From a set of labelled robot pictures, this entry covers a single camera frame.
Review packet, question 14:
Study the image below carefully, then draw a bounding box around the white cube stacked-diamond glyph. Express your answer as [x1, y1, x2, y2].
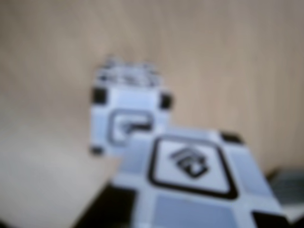
[111, 127, 292, 228]

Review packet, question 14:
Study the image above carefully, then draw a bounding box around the white cube slashed-diamond glyph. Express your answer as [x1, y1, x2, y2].
[89, 70, 174, 158]

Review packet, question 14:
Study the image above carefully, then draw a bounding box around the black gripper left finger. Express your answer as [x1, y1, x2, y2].
[75, 184, 141, 228]

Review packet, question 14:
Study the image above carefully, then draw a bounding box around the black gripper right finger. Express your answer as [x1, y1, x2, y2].
[266, 166, 304, 210]

